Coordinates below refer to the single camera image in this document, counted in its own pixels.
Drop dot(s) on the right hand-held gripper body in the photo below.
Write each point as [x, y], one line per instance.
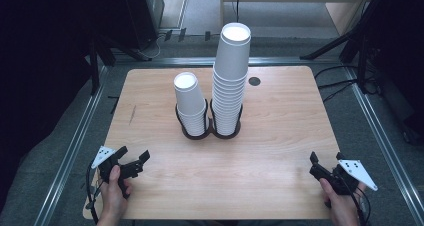
[358, 172]

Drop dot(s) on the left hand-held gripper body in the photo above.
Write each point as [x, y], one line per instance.
[105, 154]

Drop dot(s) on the tall stack of white cups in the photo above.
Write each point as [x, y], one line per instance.
[231, 86]

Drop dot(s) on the person's right hand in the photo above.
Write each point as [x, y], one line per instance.
[343, 209]

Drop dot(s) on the person's left hand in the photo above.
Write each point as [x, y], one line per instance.
[111, 199]

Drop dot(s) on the short stack of white cups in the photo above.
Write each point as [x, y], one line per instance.
[190, 99]

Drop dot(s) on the black round table grommet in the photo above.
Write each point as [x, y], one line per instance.
[254, 81]

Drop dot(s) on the black tripod stand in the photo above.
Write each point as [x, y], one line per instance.
[100, 52]
[358, 36]

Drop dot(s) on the dark computer tower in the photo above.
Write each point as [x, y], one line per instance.
[140, 16]

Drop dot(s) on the light wooden desk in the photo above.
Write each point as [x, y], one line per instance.
[343, 16]

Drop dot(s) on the aluminium frame rail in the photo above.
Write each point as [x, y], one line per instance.
[166, 61]
[383, 146]
[75, 146]

